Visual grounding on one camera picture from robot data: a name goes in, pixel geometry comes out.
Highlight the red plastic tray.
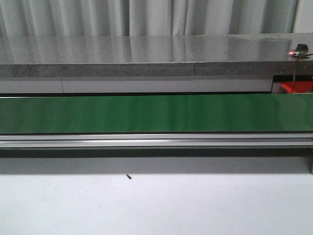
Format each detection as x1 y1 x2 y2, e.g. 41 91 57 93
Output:
280 81 313 94

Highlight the grey stone counter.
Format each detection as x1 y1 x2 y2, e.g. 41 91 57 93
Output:
0 33 313 78

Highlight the small black sensor box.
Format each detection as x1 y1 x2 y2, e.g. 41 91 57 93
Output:
296 44 309 53

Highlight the green conveyor belt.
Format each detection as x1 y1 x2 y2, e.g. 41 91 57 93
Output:
0 94 313 134

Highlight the grey pleated curtain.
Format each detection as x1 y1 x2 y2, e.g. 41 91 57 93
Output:
0 0 299 36

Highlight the aluminium conveyor frame rail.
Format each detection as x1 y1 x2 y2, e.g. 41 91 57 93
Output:
0 132 313 148

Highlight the small green circuit board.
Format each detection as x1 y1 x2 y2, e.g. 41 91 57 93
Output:
288 50 313 58

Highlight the red black wire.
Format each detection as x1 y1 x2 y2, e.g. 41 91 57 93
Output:
290 54 313 94

